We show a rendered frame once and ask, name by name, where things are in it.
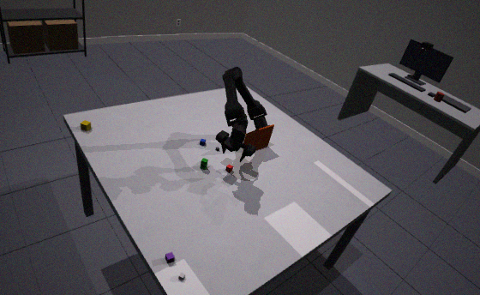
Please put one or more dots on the small yellow block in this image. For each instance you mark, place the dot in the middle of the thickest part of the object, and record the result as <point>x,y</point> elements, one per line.
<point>85,125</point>

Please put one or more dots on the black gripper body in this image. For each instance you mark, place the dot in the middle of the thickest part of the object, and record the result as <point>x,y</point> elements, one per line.
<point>247,149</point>

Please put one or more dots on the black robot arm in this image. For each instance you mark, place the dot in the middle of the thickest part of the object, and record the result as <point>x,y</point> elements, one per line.
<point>233,79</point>

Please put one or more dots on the small purple cube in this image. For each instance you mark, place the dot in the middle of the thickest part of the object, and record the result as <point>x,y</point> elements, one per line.
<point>169,257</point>

